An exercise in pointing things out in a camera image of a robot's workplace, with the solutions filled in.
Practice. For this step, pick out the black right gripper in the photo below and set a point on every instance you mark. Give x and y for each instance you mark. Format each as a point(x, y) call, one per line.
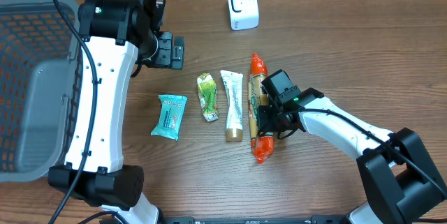
point(263, 120)

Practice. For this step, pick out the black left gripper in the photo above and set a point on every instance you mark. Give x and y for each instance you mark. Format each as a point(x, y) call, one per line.
point(171, 52)

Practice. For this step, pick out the orange spaghetti packet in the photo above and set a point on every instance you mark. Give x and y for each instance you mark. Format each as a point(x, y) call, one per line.
point(262, 147)

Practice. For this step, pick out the green snack pouch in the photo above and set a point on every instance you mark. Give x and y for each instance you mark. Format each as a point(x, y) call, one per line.
point(207, 94)

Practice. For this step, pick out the teal wet wipes pack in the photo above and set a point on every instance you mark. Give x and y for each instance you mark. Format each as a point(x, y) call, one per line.
point(172, 111)

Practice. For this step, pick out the white tube gold cap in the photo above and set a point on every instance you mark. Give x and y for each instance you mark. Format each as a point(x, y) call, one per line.
point(234, 121)

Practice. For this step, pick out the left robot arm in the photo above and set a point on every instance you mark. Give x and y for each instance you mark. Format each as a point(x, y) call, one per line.
point(116, 38)

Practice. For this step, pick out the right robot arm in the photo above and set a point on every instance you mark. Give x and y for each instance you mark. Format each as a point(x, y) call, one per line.
point(399, 177)

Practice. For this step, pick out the white barcode scanner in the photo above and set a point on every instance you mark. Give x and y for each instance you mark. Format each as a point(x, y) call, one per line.
point(244, 14)

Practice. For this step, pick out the grey plastic shopping basket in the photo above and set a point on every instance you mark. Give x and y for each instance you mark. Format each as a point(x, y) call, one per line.
point(41, 74)

